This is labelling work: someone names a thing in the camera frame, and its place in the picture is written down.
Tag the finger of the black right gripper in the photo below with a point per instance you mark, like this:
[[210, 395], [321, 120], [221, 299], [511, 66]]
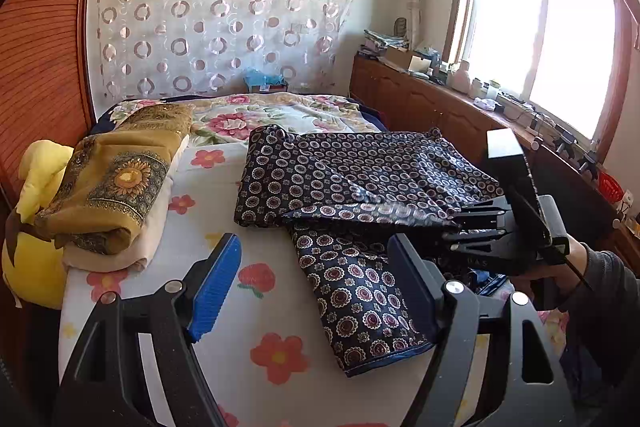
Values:
[[488, 247], [482, 215]]

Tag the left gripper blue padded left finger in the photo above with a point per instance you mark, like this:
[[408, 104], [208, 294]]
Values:
[[104, 382]]

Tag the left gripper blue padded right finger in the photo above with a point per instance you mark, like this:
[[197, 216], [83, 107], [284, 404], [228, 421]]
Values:
[[523, 383]]

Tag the navy patterned silk garment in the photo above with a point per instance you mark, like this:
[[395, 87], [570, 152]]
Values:
[[341, 197]]

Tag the grey sleeved forearm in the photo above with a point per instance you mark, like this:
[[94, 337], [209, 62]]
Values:
[[603, 327]]

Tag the person's right hand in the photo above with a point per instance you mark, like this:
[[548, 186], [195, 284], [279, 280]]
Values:
[[565, 277]]

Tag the red basket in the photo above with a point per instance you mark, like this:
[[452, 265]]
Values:
[[609, 188]]

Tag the pink white bottle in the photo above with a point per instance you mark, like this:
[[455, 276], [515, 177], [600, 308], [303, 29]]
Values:
[[460, 80]]

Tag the yellow plush toy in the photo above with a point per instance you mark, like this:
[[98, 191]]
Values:
[[32, 266]]

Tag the wooden low cabinet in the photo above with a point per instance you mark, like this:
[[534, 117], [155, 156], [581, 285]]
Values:
[[406, 103]]

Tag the white strawberry print bedsheet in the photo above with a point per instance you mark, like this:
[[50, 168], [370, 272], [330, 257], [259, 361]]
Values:
[[267, 360]]

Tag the cardboard box on cabinet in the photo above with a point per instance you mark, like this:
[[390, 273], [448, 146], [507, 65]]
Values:
[[406, 60]]

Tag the mustard sunflower folded cloth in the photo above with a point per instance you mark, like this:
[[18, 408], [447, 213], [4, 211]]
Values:
[[112, 180]]

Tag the stack of papers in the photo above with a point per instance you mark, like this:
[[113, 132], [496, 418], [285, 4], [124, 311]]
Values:
[[379, 43]]

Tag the blue item at bedhead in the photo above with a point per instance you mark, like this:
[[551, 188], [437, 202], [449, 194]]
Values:
[[258, 82]]

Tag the floral pink rose quilt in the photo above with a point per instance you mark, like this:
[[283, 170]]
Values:
[[231, 118]]

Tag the wooden slatted headboard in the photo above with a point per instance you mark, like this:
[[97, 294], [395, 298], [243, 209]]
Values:
[[45, 90]]

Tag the white circle pattern curtain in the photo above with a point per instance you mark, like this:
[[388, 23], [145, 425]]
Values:
[[160, 48]]

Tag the window with wooden frame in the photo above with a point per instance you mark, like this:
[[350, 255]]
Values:
[[569, 59]]

